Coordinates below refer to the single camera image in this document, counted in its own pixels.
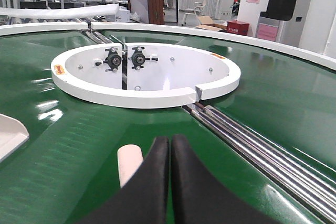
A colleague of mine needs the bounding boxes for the pink hand brush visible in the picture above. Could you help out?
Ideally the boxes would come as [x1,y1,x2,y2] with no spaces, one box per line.
[117,144,143,188]

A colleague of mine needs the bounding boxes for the pink dustpan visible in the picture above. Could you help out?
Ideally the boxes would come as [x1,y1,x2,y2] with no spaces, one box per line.
[1,114,29,162]

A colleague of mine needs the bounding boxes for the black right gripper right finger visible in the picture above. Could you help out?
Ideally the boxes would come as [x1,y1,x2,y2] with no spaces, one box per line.
[171,134,276,223]

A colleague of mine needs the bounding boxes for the white inner conveyor ring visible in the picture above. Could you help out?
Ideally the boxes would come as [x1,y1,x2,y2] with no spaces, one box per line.
[50,42,242,109]

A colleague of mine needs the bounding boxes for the chrome roller bars far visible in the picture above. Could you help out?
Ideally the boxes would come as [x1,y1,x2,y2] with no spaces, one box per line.
[82,30,113,44]

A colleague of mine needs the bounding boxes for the chrome roller bars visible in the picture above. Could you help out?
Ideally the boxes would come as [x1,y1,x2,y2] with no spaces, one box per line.
[183,102,335,223]
[82,30,113,44]

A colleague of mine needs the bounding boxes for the cardboard box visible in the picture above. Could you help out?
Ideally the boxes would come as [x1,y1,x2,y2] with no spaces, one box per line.
[196,16,227,32]

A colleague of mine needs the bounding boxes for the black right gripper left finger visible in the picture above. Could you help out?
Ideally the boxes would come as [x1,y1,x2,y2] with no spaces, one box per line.
[78,136,170,223]

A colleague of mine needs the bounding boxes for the white office chair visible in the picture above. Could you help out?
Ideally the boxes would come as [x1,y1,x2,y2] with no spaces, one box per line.
[181,0,208,26]

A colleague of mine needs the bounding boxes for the dark desk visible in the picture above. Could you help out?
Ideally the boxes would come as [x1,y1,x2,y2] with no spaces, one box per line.
[162,0,185,24]

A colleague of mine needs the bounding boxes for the black bearing mount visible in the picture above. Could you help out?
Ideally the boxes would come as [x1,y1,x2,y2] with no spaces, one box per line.
[94,47,122,72]
[131,46,158,70]

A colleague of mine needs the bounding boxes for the silver water dispenser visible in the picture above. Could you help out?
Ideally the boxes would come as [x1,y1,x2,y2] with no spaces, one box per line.
[255,0,297,42]

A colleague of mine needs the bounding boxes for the left black bearing mount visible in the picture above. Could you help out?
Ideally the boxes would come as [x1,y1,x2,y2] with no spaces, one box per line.
[94,47,122,72]

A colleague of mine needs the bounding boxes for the white foam roll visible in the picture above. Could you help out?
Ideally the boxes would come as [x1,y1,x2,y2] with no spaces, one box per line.
[1,4,119,19]

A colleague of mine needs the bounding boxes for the chrome roller bars near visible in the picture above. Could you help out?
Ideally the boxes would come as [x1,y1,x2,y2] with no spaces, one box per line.
[183,102,335,223]

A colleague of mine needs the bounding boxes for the white outer conveyor rim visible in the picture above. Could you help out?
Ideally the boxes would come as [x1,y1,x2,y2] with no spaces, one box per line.
[1,22,335,71]

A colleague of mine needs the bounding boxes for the red box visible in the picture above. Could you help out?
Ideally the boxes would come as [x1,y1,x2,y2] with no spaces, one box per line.
[226,20,249,36]

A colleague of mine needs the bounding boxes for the right black bearing mount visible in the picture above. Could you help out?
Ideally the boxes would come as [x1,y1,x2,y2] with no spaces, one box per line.
[131,46,158,70]

